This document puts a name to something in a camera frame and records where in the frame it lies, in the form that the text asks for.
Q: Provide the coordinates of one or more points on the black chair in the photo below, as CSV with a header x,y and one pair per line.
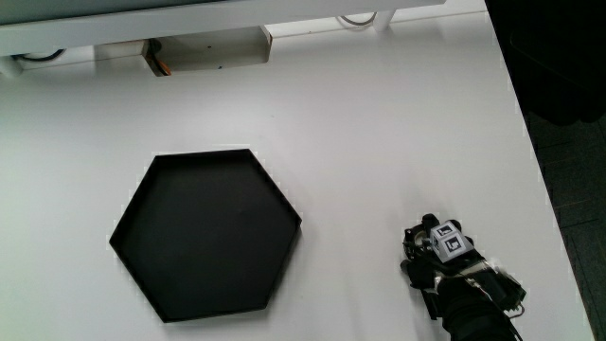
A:
x,y
554,57

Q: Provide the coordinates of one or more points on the white raised shelf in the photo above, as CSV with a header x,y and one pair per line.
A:
x,y
142,23

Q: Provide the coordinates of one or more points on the person's right hand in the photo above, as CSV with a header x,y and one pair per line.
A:
x,y
450,258

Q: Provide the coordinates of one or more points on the white desk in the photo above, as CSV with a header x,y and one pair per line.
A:
x,y
379,142

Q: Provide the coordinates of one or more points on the black hexagonal tray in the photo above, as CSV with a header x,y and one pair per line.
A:
x,y
208,237

